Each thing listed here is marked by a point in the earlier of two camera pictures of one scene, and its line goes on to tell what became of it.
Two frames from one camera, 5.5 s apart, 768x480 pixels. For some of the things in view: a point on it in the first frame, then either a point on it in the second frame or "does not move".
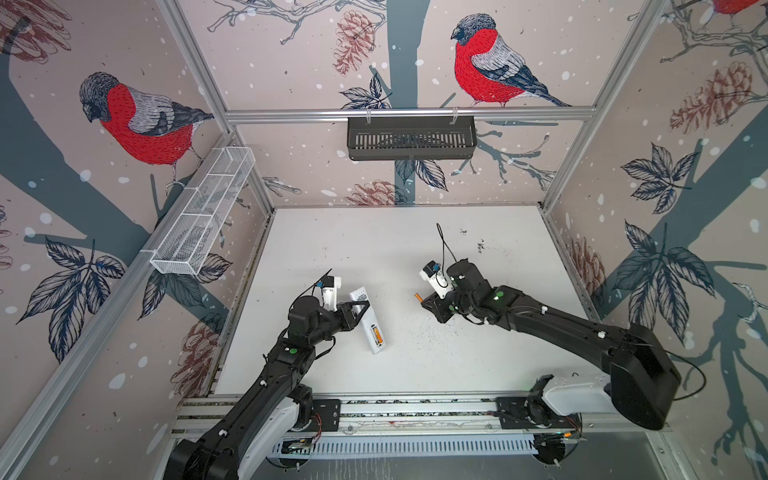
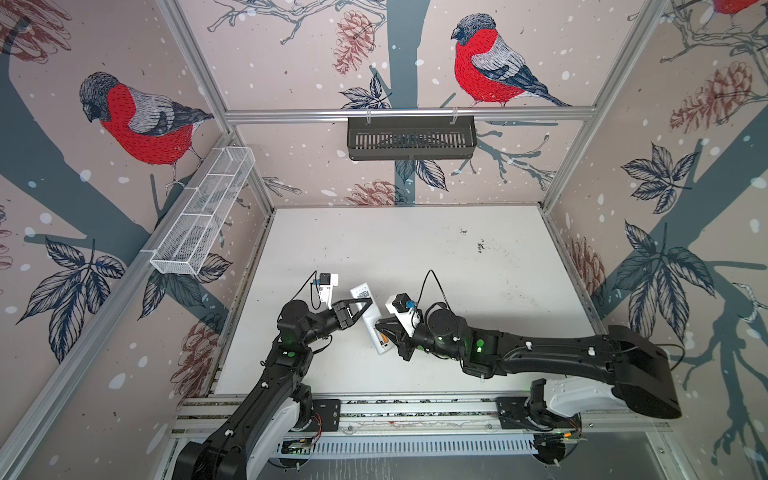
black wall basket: [416, 138] does not move
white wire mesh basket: [202, 212] does not move
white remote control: [368, 322] does not move
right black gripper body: [454, 301] → [425, 339]
